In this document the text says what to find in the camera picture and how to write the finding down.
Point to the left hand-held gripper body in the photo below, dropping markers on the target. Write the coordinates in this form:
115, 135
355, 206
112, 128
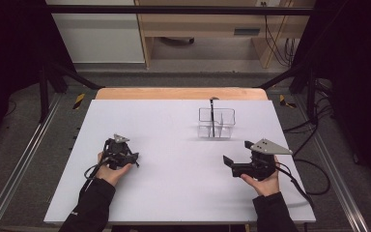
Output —
117, 151

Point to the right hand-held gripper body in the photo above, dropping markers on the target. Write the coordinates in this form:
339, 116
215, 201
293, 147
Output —
267, 146

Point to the clear plastic organizer box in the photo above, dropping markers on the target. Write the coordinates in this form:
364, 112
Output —
225, 129

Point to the person's left hand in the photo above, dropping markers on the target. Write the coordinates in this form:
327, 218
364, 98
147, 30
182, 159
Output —
109, 176

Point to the person's right hand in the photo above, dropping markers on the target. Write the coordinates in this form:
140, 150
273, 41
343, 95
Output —
267, 187

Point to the yellow black tape strip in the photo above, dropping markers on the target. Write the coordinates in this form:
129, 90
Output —
283, 101
79, 101

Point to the white table board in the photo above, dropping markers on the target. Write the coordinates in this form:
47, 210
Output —
174, 193

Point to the wooden table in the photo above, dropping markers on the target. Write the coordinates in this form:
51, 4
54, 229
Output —
174, 93

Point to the white cabinet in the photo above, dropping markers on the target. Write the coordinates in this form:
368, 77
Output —
99, 35

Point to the black curtain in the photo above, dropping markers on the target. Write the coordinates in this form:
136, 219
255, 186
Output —
357, 64
9, 48

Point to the wooden desk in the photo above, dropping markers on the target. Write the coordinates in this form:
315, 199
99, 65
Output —
206, 22

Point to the black metal crossbar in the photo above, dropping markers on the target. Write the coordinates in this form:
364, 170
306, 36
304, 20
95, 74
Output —
174, 9

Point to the black metal frame stand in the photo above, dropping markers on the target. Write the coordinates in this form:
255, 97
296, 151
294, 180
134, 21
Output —
44, 96
310, 96

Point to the aluminium rail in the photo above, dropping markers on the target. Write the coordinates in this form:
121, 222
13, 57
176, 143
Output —
19, 164
338, 180

